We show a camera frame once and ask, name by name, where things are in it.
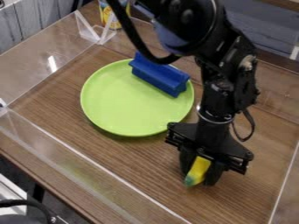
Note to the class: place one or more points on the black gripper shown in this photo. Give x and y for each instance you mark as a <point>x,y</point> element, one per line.
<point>210,141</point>

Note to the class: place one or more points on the yellow toy banana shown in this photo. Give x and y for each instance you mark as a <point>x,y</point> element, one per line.
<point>197,174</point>

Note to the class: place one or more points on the green plate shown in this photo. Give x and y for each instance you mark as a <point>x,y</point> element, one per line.
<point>126,106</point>

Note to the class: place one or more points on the clear acrylic barrier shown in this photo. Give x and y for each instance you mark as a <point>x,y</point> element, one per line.
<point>124,180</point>

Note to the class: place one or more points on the yellow labelled can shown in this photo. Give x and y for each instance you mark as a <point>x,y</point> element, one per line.
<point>108,13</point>

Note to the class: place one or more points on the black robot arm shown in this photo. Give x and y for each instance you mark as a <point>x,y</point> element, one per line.
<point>194,28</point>

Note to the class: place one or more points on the blue plastic block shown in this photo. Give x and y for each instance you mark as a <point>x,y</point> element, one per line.
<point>165,77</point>

